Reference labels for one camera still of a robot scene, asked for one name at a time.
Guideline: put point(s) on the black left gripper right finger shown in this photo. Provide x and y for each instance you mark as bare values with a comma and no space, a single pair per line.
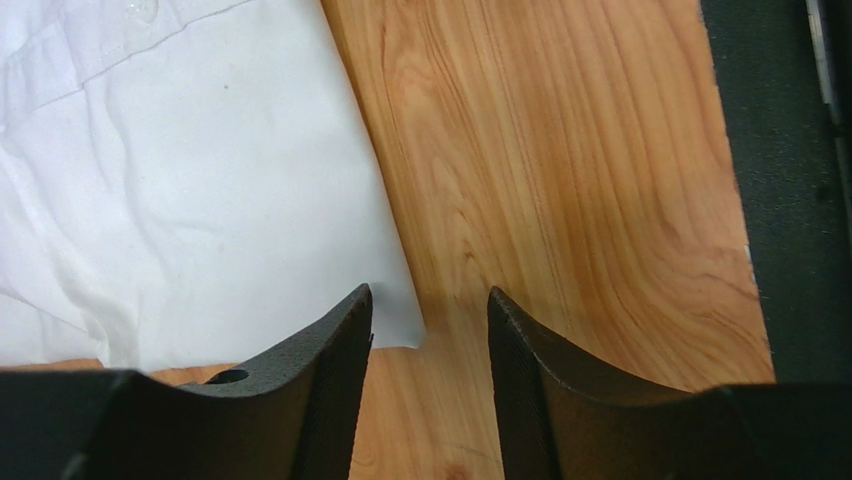
563,413

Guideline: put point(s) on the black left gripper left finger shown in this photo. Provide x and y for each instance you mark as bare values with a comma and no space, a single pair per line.
289,412

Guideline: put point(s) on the white long sleeve shirt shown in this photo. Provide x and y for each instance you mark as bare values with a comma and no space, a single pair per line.
184,183

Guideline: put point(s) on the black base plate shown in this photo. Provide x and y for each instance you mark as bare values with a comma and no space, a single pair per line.
791,153

